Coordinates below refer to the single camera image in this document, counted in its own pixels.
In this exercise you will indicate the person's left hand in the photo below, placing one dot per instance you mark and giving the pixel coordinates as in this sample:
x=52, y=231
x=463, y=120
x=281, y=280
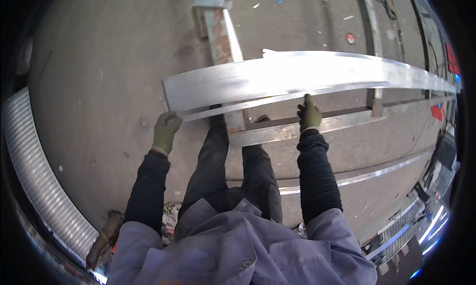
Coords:
x=164, y=132

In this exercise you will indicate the person's right hand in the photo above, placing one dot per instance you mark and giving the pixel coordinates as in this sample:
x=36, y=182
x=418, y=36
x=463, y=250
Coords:
x=309, y=117

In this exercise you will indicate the person's left fingers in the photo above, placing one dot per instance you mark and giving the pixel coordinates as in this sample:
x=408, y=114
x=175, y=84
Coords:
x=171, y=117

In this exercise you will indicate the thin aluminium strip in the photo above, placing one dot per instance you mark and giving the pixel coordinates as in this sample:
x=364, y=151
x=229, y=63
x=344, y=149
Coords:
x=267, y=100

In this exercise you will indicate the person's legs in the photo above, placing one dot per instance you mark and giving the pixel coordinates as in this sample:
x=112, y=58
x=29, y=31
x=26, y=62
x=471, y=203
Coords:
x=212, y=166

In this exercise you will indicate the rusty steel support beam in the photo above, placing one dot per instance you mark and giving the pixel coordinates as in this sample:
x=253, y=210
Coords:
x=221, y=35

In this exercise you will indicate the heap of scrap debris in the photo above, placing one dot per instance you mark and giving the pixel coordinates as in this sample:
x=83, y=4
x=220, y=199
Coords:
x=170, y=221

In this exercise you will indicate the wide aluminium profile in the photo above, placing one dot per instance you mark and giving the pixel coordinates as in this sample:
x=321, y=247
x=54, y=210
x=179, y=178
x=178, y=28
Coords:
x=282, y=74

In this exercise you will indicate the grey steel crossbeam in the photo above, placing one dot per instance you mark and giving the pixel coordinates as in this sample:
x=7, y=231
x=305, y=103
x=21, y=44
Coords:
x=290, y=130

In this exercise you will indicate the brown work glove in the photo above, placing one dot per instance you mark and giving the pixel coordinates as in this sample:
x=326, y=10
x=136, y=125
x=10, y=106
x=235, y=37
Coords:
x=106, y=236

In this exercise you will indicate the corrugated metal roller shutter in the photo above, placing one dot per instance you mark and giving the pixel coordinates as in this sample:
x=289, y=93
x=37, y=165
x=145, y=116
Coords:
x=41, y=180

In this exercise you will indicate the person's body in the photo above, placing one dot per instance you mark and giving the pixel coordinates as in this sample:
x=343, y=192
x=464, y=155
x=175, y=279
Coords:
x=238, y=251

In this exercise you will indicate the long aluminium floor strip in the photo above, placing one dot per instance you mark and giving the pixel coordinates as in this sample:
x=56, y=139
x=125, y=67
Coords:
x=357, y=178

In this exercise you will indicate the round red floor disc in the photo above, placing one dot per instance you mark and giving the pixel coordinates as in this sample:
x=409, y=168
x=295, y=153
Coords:
x=350, y=38

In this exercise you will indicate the rack of aluminium profiles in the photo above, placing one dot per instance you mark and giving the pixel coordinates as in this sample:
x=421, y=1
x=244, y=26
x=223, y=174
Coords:
x=412, y=221

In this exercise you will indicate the red sign board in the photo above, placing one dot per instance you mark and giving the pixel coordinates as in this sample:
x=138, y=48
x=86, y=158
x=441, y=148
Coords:
x=438, y=111

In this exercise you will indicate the grey steel support post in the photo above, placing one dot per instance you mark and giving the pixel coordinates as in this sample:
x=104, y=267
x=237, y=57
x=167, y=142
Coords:
x=373, y=43

